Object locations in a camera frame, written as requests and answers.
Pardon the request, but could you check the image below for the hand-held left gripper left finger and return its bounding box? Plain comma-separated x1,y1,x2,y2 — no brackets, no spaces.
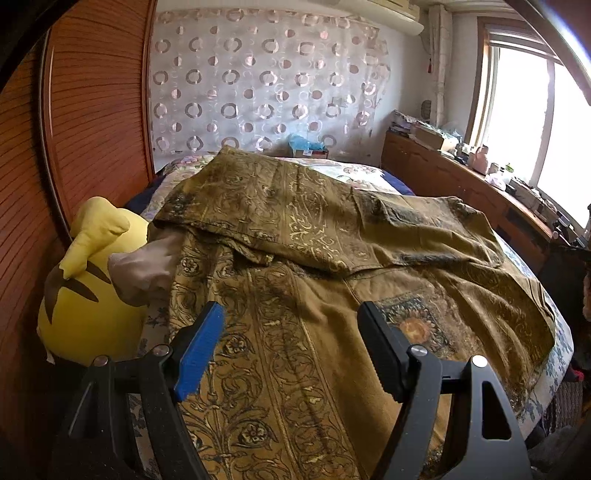
51,301,227,480

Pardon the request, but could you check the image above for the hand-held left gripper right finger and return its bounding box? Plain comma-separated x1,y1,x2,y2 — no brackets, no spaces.
357,301,532,480

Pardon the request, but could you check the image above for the brown patterned shirt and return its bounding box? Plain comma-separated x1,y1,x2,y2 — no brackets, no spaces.
148,147,557,480

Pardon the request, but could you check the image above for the small black tripod stand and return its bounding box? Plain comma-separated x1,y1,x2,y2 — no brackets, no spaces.
551,215,578,241

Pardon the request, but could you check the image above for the blue flowered white sheet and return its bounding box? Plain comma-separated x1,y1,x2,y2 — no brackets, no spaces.
124,231,575,480

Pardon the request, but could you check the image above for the beige cloth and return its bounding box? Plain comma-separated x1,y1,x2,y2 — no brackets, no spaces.
107,233,181,308

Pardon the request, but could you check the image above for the yellow plush toy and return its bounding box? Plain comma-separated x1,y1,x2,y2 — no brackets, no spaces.
37,197,151,365

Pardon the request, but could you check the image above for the dark grey cloth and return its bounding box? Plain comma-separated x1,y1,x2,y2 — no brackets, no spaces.
529,378,591,480

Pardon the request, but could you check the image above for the pink jug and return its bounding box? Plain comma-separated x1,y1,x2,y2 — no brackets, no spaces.
471,144,490,174

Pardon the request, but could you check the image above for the long wooden cabinet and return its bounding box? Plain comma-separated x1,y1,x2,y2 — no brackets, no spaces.
382,131,568,259

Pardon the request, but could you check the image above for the wooden framed window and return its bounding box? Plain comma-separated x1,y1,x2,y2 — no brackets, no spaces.
464,16,591,204

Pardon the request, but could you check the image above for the floral bedspread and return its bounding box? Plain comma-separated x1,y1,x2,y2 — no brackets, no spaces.
154,154,399,195

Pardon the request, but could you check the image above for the flat cardboard box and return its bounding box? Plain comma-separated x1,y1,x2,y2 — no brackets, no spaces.
411,124,455,153

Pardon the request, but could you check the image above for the cluttered pile of belongings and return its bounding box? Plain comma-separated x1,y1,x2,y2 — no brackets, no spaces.
392,110,462,139

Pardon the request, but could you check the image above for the pale window curtain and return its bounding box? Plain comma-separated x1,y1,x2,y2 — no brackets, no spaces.
427,4,455,127

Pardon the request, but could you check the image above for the circle patterned sheer curtain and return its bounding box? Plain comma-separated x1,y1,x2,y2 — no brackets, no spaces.
148,9,391,155

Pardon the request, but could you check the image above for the beige wall air conditioner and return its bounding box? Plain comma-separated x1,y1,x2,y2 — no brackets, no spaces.
342,0,424,36

